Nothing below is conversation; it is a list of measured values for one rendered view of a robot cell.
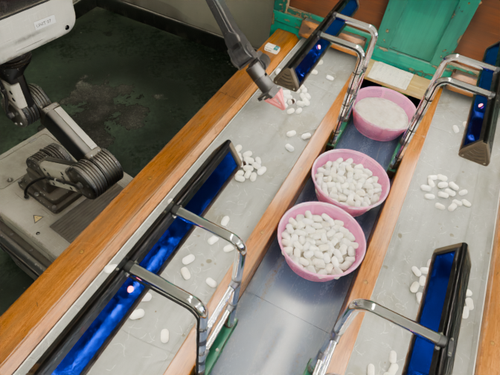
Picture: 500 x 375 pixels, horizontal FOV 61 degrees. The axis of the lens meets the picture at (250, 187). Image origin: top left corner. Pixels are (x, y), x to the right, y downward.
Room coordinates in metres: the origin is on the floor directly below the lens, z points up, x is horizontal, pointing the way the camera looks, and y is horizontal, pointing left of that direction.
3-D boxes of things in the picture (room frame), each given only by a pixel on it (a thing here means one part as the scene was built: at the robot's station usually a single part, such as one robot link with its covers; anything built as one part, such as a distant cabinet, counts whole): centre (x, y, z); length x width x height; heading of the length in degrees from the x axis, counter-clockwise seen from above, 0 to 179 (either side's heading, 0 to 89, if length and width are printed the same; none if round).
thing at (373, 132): (1.42, -0.48, 0.72); 0.27 x 0.27 x 0.10
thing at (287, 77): (1.36, -0.16, 1.08); 0.62 x 0.08 x 0.07; 160
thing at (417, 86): (1.63, -0.56, 0.77); 0.33 x 0.15 x 0.01; 70
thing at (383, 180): (1.01, -0.33, 0.72); 0.27 x 0.27 x 0.10
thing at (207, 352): (0.41, 0.10, 0.90); 0.20 x 0.19 x 0.45; 160
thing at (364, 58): (1.32, -0.23, 0.90); 0.20 x 0.19 x 0.45; 160
